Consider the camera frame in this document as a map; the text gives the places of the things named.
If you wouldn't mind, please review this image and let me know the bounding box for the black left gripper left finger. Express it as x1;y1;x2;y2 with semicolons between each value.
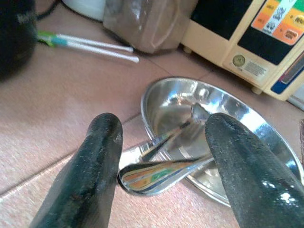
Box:
29;113;124;228

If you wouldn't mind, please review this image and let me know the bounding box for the clear jar brown powder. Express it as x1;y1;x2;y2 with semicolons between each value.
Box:
102;0;198;54

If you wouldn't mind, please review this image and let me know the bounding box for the black power cord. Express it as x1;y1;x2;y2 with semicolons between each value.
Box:
35;0;63;21

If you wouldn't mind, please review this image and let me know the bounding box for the cream water ionizer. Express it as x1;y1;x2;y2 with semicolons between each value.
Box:
181;0;304;102

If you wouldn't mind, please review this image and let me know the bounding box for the white stick green blue end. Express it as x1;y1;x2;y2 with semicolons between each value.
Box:
38;30;135;53
44;38;140;63

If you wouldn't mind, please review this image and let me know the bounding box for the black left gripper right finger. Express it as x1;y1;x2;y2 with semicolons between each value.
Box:
205;113;304;228

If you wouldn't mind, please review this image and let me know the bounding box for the stainless steel bowl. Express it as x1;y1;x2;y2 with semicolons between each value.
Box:
140;76;304;207

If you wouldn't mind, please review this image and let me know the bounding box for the black electric kettle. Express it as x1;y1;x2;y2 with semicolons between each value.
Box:
0;0;38;83

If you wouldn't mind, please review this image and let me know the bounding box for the long white hose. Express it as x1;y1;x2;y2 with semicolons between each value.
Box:
287;91;304;111

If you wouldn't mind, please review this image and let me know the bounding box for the steel spoon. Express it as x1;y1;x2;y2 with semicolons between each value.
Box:
117;103;216;197

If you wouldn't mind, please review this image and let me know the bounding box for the white jug green lid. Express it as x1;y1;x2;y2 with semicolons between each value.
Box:
62;0;106;22

